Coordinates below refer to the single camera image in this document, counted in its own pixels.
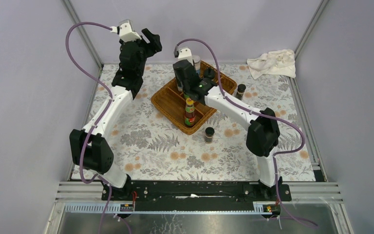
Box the red sauce bottle yellow cap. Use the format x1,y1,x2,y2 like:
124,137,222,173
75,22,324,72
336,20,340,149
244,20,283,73
184,98,196,126

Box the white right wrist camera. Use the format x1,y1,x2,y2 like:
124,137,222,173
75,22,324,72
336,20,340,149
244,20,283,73
174,46,194,65

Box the silver lid white grain jar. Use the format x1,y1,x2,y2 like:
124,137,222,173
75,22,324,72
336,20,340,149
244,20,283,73
192,55,201,75

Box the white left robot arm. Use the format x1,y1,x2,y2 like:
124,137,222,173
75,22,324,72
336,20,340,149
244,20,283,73
70,26,162,200

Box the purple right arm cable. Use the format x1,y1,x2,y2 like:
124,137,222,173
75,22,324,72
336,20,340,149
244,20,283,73
173,38,318,230

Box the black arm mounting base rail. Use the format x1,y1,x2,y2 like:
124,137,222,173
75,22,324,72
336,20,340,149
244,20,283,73
101,180,292,212

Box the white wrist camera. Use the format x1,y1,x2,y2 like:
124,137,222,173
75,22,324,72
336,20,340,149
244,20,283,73
110,19,142,42
174,46,194,65

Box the brown wicker divided basket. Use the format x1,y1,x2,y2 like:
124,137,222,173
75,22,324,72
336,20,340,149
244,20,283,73
150,60,238,136

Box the white bottle black cap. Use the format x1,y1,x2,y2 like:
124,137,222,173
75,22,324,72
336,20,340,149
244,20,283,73
203,67,216,80

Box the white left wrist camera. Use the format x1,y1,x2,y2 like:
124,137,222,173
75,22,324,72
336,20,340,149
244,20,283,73
110,19,142,42

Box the white crumpled cloth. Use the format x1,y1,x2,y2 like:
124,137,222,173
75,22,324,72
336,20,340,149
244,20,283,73
246,49,296,79

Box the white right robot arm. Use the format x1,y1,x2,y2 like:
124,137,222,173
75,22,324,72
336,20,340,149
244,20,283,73
173,59,280,201

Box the floral patterned table mat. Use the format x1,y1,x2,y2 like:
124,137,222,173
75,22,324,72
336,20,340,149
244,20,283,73
71,63,317,182

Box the small dark pepper jar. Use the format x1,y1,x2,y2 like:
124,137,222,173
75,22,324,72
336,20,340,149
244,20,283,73
235,84,246,100

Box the small pepper jar black cap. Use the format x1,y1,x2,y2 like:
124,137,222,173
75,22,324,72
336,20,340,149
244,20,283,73
205,127,215,143

